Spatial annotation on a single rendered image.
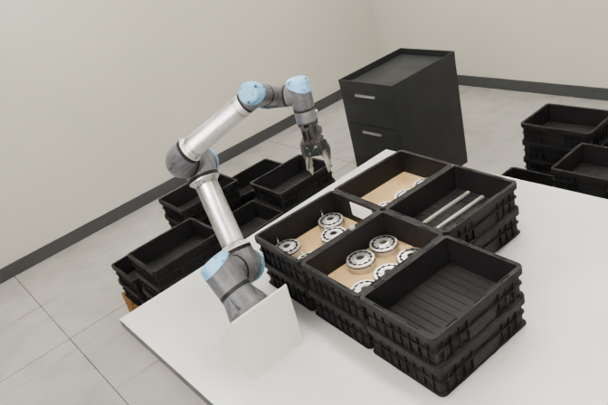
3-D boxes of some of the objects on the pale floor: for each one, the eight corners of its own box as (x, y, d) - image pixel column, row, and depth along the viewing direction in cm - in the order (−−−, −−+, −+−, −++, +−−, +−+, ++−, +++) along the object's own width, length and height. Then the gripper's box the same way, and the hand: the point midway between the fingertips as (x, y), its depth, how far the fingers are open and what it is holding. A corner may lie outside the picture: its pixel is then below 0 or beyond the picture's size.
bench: (482, 771, 152) (449, 617, 122) (175, 439, 271) (118, 319, 240) (722, 379, 234) (737, 228, 204) (405, 256, 353) (385, 149, 322)
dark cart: (413, 219, 386) (389, 87, 347) (362, 202, 420) (336, 80, 381) (470, 175, 418) (454, 51, 379) (419, 164, 451) (400, 47, 412)
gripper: (288, 129, 204) (302, 183, 213) (322, 123, 201) (336, 179, 210) (291, 119, 211) (305, 173, 220) (325, 114, 208) (337, 168, 218)
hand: (320, 169), depth 217 cm, fingers open, 5 cm apart
